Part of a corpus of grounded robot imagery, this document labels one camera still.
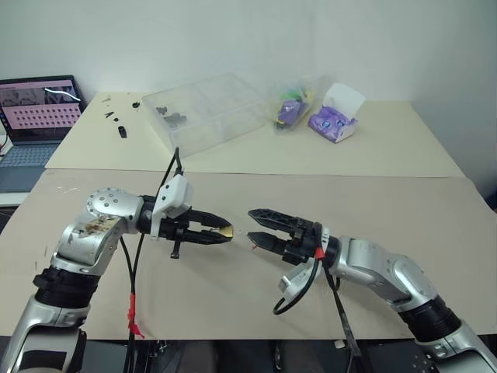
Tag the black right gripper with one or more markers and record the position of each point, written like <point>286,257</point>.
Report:
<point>303,242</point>

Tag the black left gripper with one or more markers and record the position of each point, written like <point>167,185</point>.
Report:
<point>173,230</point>

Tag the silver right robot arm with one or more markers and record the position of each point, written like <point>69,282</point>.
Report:
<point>388,268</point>

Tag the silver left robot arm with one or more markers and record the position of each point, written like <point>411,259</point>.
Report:
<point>105,204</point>

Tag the clear plastic compartment box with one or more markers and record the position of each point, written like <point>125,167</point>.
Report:
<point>209,112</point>

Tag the black parts in clear box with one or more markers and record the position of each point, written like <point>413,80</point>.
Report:
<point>172,116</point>

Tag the clear bag of colourful items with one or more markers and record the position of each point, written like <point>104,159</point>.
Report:
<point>291,110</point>

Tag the small black block part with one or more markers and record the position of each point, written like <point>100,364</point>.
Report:
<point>122,131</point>

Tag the purple and white tissue box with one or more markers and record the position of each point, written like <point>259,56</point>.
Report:
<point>336,118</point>

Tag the small black round part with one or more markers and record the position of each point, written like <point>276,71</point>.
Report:
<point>136,105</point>

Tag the small black scattered bits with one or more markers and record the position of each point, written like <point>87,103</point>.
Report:
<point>110,116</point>

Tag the open laptop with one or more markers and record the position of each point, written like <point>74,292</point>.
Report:
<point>39,116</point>

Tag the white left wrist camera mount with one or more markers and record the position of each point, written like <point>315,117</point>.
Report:
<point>176,192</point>

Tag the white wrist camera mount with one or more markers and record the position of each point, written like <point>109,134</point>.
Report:
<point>295,277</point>
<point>176,192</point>

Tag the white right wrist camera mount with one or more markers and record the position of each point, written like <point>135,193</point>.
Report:
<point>295,277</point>

